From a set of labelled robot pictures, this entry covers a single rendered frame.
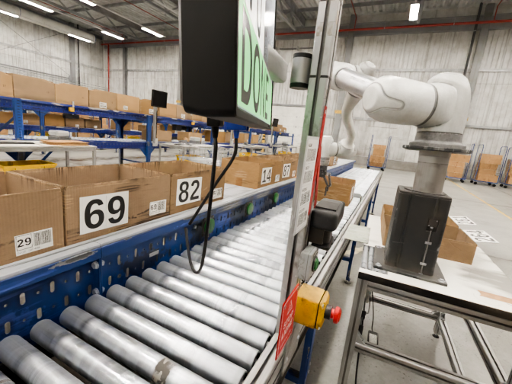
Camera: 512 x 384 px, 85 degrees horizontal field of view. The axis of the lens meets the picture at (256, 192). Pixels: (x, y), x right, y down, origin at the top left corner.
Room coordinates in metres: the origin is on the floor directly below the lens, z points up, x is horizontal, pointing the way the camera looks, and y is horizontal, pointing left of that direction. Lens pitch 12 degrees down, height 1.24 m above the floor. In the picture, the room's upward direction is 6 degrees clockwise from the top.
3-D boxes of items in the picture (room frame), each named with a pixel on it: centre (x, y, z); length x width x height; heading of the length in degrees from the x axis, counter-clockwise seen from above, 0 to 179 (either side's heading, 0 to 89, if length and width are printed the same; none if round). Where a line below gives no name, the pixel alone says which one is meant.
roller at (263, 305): (0.83, 0.10, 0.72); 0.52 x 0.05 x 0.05; 65
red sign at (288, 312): (0.57, -0.11, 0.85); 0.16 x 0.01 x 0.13; 155
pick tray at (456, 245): (1.40, -0.89, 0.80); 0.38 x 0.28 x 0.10; 69
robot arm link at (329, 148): (2.07, -0.48, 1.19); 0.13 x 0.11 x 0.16; 101
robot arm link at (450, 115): (1.13, -0.68, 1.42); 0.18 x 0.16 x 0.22; 101
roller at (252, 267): (1.01, 0.01, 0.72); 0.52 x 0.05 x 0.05; 65
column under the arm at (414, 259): (1.13, -0.68, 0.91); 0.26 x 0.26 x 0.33; 67
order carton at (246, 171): (2.01, 0.04, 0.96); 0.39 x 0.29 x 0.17; 155
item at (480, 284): (1.37, -0.90, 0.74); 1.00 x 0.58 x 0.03; 157
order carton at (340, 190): (2.35, -0.67, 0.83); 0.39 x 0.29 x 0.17; 157
